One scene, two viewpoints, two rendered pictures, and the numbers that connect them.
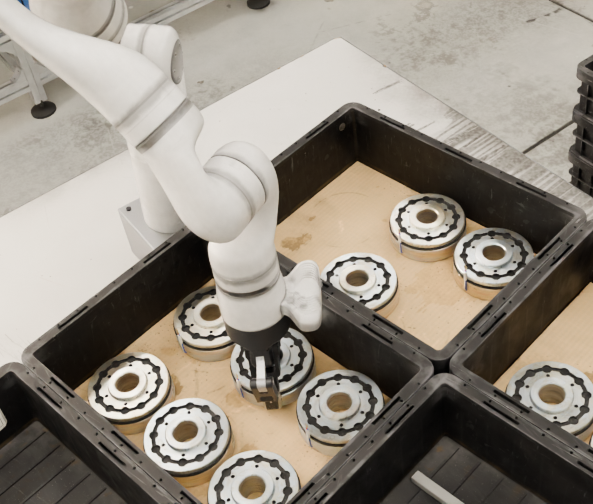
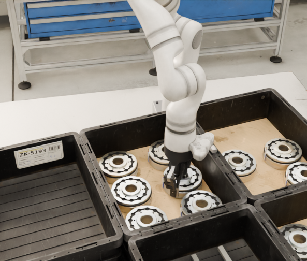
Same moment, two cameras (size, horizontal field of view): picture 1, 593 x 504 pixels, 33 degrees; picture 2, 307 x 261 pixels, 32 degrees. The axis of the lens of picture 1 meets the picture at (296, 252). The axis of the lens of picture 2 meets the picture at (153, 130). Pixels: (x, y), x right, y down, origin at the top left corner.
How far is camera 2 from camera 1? 0.30 m
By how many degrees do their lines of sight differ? 15
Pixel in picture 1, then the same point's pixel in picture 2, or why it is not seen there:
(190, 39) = (235, 64)
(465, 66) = not seen: outside the picture
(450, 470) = (237, 252)
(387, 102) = (299, 105)
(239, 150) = (193, 66)
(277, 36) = not seen: hidden behind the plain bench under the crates
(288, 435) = (174, 209)
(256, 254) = (185, 114)
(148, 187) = not seen: hidden behind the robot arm
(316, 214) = (235, 131)
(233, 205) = (179, 85)
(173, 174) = (161, 63)
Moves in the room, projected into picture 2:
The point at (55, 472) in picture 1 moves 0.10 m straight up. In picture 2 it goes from (72, 185) to (69, 156)
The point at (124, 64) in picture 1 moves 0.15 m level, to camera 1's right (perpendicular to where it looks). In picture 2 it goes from (159, 12) to (228, 22)
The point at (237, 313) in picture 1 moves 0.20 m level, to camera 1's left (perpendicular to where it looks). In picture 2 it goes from (169, 140) to (89, 124)
